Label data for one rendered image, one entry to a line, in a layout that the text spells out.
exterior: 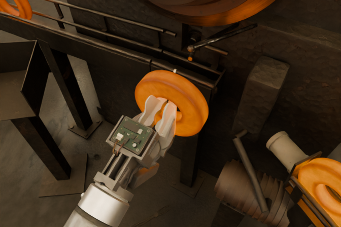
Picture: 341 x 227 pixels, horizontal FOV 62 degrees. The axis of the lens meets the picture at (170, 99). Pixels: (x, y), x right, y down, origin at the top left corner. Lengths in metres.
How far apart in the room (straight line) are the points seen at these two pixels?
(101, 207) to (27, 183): 1.08
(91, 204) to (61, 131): 1.16
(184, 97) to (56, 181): 1.06
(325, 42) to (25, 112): 0.81
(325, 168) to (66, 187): 1.12
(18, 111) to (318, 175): 0.80
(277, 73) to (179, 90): 0.28
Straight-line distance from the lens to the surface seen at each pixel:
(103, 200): 0.48
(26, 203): 1.50
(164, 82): 0.51
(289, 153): 0.72
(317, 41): 0.72
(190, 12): 0.63
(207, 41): 0.61
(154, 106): 0.54
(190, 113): 0.54
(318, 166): 0.65
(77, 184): 1.44
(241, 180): 0.83
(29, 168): 1.57
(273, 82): 0.69
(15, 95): 1.00
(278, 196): 0.84
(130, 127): 0.47
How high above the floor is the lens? 1.28
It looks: 51 degrees down
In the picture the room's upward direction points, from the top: straight up
